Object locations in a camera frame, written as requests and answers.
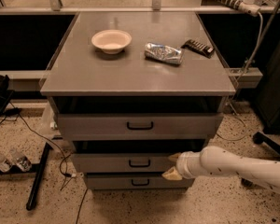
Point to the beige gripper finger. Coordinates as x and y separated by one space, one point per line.
174 157
172 174

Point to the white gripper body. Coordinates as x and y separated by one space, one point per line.
185 164

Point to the grey drawer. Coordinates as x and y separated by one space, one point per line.
88 127
122 163
133 181

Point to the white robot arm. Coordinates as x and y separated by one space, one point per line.
218 162

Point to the grey bottom drawer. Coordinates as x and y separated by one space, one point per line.
133 181

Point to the grey drawer cabinet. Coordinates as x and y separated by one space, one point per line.
85 80

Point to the grey top drawer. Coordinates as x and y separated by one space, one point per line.
88 127

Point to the black office chair base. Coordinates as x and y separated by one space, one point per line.
259 138

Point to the crumpled silver chip bag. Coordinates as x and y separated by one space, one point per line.
163 53

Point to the dark chocolate bar wrapper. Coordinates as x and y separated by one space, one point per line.
199 48

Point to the white paper bowl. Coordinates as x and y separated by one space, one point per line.
111 41

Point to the black floor stand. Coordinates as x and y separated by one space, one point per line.
38 170

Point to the clear water bottle right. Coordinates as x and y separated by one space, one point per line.
21 161

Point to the clear water bottle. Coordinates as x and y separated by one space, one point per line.
5 164
21 161

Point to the white power strip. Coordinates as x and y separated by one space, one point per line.
241 5

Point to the clear water bottle left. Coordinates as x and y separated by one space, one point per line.
5 164

